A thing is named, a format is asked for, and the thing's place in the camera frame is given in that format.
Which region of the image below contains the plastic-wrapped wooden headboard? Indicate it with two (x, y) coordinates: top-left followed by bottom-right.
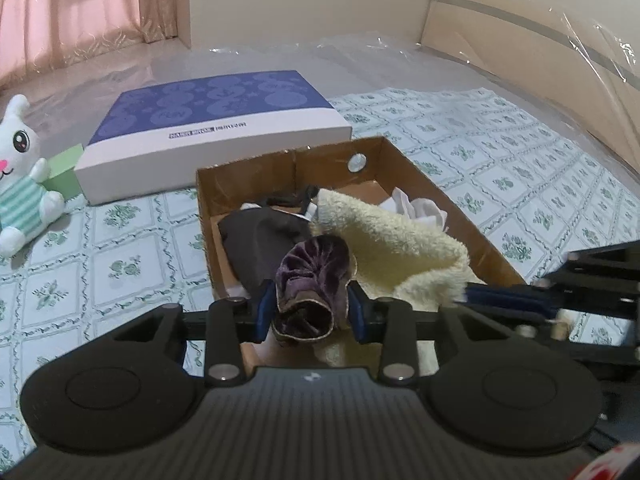
(417, 0), (640, 181)

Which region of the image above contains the yellow towel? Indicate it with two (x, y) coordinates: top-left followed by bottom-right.
(312, 187), (488, 376)

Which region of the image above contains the purple and white flat box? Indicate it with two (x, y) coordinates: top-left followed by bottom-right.
(74, 70), (352, 206)

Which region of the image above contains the green cardboard box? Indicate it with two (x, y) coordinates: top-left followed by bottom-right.
(46, 144), (86, 202)

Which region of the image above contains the floral tablecloth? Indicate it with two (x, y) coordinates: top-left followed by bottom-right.
(0, 87), (640, 461)

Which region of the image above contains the purple velvet scrunchie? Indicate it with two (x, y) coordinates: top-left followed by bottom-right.
(270, 235), (357, 345)

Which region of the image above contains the white bunny plush toy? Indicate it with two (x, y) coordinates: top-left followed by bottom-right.
(0, 94), (67, 258)

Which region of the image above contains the black face mask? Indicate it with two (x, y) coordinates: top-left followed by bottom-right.
(217, 185), (322, 302)

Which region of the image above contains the clear plastic sheet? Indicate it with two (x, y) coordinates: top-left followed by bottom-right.
(0, 30), (640, 181)

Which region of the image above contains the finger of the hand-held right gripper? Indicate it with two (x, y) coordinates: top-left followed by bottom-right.
(452, 285), (558, 321)
(542, 241), (640, 286)

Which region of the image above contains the pink curtain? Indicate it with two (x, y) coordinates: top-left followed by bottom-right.
(0, 0), (192, 75)

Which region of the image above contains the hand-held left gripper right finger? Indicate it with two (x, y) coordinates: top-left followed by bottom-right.
(348, 282), (531, 386)

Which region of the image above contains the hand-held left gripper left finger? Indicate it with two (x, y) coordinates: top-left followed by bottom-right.
(85, 280), (276, 386)

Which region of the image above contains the brown cardboard box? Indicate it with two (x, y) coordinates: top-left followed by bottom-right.
(196, 136), (526, 377)

